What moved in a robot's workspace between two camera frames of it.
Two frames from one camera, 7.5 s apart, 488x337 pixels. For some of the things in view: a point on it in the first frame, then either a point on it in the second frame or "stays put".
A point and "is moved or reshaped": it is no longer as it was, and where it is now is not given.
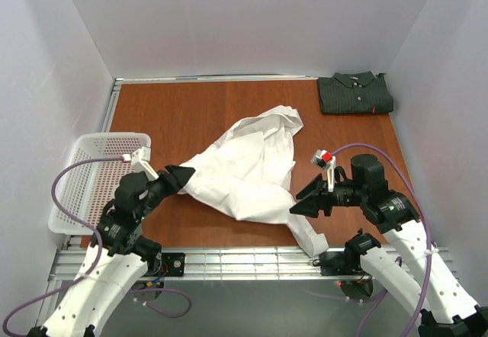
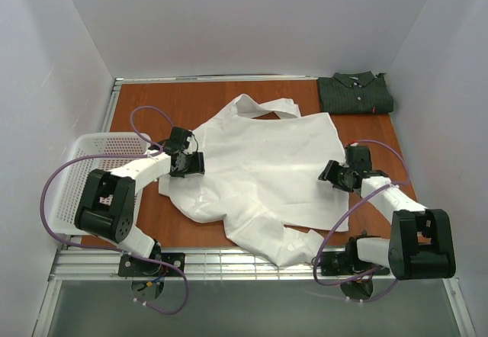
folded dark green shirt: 355,93 stays put
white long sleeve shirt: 247,174 is moved or reshaped
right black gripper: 325,194 → 332,172
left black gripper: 164,184 → 196,162
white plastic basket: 89,187 stays put
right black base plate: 338,264 stays put
